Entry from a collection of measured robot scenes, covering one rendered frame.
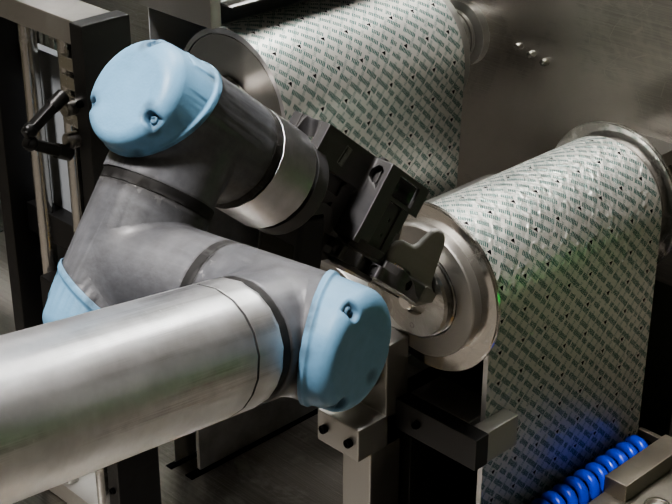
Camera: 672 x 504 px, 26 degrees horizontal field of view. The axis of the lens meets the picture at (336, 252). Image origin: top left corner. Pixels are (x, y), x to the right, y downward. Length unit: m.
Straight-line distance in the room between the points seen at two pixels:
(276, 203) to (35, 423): 0.35
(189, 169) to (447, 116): 0.58
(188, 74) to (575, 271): 0.47
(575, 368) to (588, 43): 0.33
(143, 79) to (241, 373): 0.22
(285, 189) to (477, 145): 0.63
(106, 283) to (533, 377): 0.48
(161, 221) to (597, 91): 0.66
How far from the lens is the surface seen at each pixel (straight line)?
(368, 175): 1.04
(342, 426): 1.23
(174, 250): 0.86
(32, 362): 0.67
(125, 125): 0.88
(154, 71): 0.89
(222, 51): 1.32
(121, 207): 0.89
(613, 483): 1.34
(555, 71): 1.47
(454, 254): 1.15
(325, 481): 1.56
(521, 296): 1.19
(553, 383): 1.28
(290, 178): 0.95
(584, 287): 1.26
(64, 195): 1.39
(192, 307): 0.75
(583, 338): 1.29
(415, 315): 1.19
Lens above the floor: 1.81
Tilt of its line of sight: 27 degrees down
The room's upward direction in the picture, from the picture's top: straight up
